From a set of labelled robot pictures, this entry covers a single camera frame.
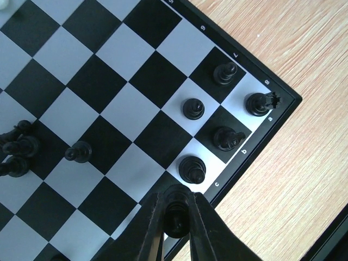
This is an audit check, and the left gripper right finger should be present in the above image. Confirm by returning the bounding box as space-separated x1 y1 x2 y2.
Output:
189 192 261 260

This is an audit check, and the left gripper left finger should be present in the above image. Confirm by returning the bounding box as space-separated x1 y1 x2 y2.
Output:
96 193 165 260

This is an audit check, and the black pawn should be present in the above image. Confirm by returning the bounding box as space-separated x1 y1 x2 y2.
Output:
163 184 190 239
182 98 205 120

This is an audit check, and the black and white chessboard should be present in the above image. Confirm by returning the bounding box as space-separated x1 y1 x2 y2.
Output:
1 1 301 260

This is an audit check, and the pile of black chess pieces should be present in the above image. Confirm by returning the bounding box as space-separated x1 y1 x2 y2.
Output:
1 120 40 178

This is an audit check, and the black bishop piece standing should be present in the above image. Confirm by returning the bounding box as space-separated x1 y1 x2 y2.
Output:
178 156 206 184

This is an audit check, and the black knight piece standing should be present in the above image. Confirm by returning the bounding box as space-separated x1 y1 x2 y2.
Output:
213 127 246 151

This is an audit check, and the black left corner rook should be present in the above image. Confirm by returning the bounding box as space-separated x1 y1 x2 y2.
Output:
245 92 283 117

